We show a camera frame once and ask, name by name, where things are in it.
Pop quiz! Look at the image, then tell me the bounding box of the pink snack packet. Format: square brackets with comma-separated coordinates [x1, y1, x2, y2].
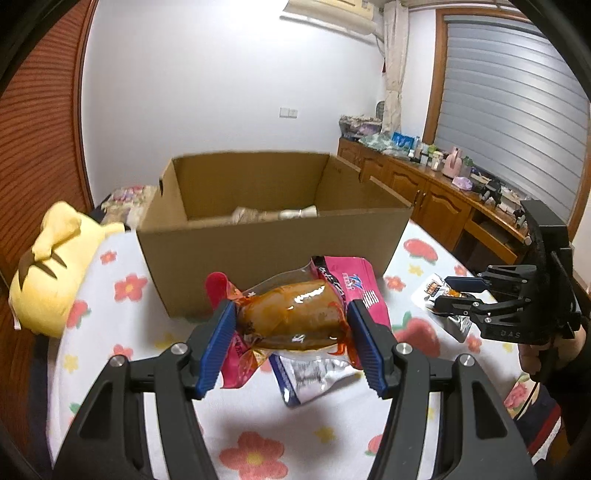
[205, 256, 391, 389]

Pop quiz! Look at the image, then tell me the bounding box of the orange braised meat packet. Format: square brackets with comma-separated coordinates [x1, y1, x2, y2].
[233, 279, 362, 369]

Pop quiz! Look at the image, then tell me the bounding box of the blue white snack packet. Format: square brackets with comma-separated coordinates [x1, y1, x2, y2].
[269, 354, 363, 408]

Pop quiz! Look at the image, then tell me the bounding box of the clear wafer pack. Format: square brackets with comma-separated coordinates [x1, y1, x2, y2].
[230, 207, 280, 224]

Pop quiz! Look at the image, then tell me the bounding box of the white red snack pouch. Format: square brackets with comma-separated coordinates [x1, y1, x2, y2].
[277, 205, 318, 220]

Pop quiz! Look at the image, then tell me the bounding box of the person's right hand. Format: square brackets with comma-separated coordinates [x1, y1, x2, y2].
[519, 342, 554, 382]

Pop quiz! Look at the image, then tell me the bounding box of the wooden sideboard cabinet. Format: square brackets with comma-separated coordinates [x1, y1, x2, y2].
[338, 137, 528, 270]

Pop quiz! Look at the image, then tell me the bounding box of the purple small box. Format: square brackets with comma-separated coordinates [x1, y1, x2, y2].
[452, 176, 473, 191]

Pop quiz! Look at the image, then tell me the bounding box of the pink kettle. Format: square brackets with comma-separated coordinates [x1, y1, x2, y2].
[442, 147, 463, 179]

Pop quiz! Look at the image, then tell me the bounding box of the yellow plush toy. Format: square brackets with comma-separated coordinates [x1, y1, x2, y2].
[8, 201, 125, 338]

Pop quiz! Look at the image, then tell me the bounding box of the grey window blind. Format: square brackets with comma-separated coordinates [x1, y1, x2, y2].
[435, 15, 589, 220]

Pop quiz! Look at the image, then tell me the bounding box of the brown cardboard box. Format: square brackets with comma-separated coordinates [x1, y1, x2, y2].
[137, 151, 413, 317]

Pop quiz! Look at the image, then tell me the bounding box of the floral pillow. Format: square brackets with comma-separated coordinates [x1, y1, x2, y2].
[100, 185, 157, 230]

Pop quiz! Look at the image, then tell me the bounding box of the beige curtain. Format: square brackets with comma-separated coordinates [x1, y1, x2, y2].
[383, 1, 410, 133]

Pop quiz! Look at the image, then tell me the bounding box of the white air conditioner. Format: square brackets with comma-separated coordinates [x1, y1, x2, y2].
[283, 0, 377, 35]

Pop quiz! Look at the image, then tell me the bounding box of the wooden slatted wardrobe door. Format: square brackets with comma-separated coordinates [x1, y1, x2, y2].
[0, 0, 96, 278]

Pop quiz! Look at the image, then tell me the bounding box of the white wall switch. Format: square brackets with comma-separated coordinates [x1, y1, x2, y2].
[280, 107, 298, 119]

